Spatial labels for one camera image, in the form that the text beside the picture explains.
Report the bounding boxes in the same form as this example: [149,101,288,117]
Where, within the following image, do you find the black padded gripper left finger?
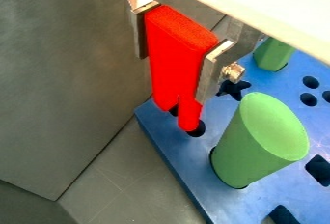
[128,0,160,59]

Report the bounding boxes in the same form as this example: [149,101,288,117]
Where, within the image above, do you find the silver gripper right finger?
[195,16,262,103]

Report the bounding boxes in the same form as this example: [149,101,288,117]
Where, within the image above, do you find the red square-circle block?
[144,5,219,131]

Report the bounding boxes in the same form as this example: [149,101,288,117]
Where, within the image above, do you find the blue foam peg board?
[135,51,330,224]

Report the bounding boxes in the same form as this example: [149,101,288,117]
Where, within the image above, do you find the green hexagonal peg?
[252,38,295,71]

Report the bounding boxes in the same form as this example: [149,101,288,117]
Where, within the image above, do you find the green round peg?
[209,92,310,188]

